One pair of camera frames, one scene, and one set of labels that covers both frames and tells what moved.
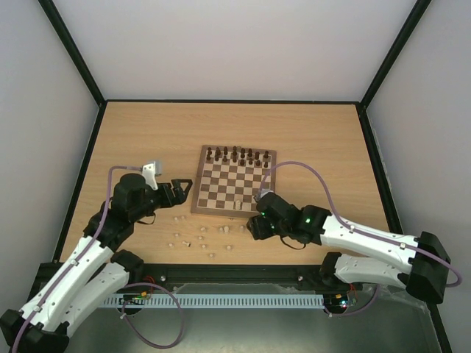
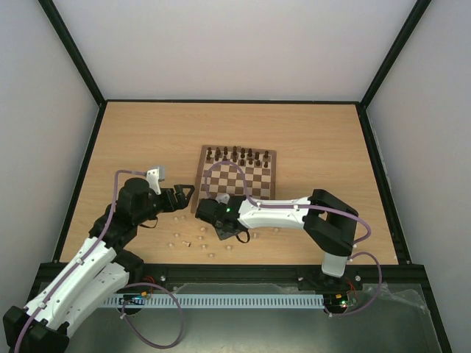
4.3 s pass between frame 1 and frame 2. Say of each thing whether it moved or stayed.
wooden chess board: stayed
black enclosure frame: stayed
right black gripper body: moved
